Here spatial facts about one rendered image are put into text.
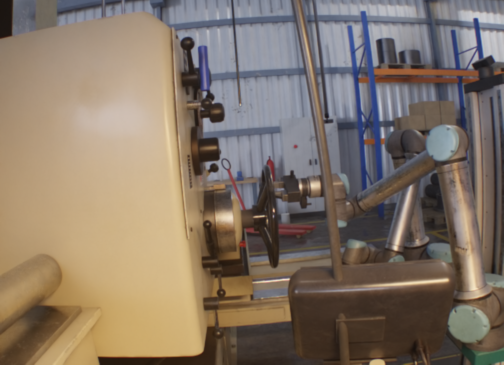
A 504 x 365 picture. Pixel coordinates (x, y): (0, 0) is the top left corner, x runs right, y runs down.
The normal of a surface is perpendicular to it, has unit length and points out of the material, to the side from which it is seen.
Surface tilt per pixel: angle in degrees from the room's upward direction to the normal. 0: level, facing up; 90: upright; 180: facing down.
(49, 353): 0
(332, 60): 90
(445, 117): 90
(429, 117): 90
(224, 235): 103
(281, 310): 90
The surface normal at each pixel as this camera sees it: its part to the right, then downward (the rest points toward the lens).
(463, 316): -0.73, 0.21
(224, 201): -0.03, -0.66
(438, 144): -0.77, -0.01
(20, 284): 0.78, -0.62
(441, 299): -0.18, 0.44
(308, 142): 0.04, 0.09
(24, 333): -0.08, -0.99
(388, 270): -0.15, -0.90
